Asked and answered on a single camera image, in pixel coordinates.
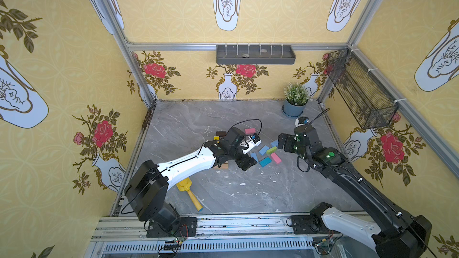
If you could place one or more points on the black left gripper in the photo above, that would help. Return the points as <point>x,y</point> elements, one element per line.
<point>242,149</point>

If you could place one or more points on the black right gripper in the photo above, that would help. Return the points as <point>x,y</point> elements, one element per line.
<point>290,143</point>

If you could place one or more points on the natural wood block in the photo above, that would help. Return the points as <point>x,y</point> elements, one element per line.
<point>224,166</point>

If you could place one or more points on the pink block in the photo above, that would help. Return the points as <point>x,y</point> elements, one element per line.
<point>250,131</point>
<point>275,158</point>

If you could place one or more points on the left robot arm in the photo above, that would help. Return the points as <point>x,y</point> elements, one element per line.
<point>147,189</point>

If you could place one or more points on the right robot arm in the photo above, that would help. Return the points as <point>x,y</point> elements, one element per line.
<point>393,233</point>

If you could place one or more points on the light blue long block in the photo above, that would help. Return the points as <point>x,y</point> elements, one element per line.
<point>254,156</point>

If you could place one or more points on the light blue block far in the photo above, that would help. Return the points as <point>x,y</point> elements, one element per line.
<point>274,143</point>

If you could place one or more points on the light blue short block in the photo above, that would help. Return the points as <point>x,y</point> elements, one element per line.
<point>263,150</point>

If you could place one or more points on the blue plant pot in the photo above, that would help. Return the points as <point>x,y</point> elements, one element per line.
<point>292,110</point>

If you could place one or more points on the teal block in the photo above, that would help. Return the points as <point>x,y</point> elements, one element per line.
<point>265,161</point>

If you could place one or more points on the green block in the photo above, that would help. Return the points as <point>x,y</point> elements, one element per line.
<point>271,150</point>

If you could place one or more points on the green artificial plant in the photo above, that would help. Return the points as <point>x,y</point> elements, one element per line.
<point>296,94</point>

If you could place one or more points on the yellow toy shovel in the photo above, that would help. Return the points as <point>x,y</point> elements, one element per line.
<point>185,186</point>

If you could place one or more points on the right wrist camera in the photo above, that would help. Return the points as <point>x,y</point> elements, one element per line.
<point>302,121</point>

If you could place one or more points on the black wire mesh basket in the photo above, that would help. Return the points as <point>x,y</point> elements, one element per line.
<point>368,100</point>

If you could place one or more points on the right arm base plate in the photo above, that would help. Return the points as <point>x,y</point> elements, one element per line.
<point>307,224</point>

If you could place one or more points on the aluminium rail frame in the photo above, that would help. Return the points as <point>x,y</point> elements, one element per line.
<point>215,233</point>

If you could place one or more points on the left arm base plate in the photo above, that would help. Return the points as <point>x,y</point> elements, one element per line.
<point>184,227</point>

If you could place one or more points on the grey wall shelf tray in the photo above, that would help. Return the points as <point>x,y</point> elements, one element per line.
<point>268,54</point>

